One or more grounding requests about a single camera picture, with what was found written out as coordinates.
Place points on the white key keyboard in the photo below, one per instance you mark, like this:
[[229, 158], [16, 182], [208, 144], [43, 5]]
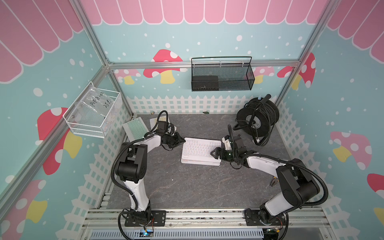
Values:
[[200, 150]]

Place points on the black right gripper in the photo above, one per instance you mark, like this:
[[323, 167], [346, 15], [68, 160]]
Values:
[[222, 150]]

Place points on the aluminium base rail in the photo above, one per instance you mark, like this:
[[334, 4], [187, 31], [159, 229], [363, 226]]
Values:
[[208, 224]]

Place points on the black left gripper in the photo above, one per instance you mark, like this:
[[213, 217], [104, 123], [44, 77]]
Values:
[[177, 141]]

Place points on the green key keyboard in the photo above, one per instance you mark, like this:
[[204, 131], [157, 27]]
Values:
[[135, 129]]

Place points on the black cable reel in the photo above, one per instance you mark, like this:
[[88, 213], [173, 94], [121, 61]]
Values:
[[257, 118]]

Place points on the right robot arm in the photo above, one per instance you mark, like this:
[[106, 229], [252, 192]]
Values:
[[300, 187]]

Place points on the clear wire wall basket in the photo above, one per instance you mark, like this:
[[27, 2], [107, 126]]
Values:
[[93, 112]]

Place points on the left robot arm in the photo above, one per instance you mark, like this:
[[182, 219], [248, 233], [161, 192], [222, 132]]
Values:
[[129, 169]]

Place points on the yellow key keyboard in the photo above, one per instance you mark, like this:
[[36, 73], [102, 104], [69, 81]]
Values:
[[153, 121]]

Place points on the yellow black pliers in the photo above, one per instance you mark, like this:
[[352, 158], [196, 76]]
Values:
[[274, 181]]

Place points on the black box in basket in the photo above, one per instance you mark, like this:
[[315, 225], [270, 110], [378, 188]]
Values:
[[205, 83]]

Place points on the black mesh wall basket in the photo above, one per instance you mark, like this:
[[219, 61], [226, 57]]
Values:
[[234, 73]]

